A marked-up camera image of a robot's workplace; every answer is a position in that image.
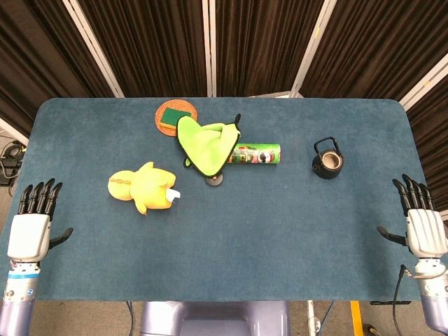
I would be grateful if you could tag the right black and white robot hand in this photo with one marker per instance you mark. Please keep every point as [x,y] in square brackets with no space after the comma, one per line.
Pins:
[425,231]

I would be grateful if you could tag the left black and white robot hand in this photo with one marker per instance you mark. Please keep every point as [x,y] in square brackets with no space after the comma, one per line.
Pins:
[28,234]

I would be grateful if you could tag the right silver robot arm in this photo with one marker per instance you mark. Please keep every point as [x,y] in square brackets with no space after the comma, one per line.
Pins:
[434,297]

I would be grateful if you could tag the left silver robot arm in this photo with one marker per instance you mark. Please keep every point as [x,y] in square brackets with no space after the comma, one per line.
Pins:
[17,297]

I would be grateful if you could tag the yellow plush toy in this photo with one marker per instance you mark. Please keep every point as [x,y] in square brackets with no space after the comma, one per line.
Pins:
[150,189]

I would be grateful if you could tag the dark brown curtain panel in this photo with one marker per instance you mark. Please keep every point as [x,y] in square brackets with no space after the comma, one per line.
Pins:
[434,140]
[150,45]
[378,45]
[35,52]
[259,45]

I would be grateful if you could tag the white table leg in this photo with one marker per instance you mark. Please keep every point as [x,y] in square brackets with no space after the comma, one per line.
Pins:
[311,318]

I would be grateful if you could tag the round brown woven coaster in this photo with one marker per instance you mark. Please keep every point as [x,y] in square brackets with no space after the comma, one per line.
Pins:
[164,131]

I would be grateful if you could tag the blue table cover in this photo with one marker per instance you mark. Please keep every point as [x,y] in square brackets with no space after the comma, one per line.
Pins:
[245,238]

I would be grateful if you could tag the green Pringles can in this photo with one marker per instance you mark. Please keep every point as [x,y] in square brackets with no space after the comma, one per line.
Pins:
[259,154]

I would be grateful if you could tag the green and yellow sponge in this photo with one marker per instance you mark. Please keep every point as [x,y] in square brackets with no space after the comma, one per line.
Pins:
[173,115]

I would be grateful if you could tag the green microfibre cloth black trim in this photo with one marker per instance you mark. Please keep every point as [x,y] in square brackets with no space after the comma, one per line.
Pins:
[203,147]

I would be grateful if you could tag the lavender robot torso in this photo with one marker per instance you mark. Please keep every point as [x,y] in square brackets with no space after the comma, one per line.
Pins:
[213,318]

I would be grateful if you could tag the white partition post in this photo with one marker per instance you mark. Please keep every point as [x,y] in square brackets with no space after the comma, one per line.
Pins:
[209,45]
[14,131]
[94,45]
[314,45]
[425,84]

